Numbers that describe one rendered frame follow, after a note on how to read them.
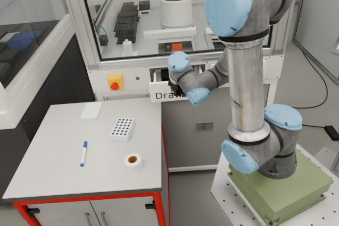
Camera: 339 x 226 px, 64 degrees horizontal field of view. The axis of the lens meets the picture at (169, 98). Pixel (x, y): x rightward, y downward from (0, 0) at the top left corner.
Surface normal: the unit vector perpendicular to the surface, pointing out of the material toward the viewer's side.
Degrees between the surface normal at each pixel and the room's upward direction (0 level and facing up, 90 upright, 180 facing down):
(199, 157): 90
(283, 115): 7
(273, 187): 1
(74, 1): 90
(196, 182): 0
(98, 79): 90
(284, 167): 72
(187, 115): 90
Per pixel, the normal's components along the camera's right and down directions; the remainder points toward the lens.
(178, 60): -0.05, -0.30
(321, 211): -0.08, -0.80
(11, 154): 0.03, 0.60
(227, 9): -0.84, 0.29
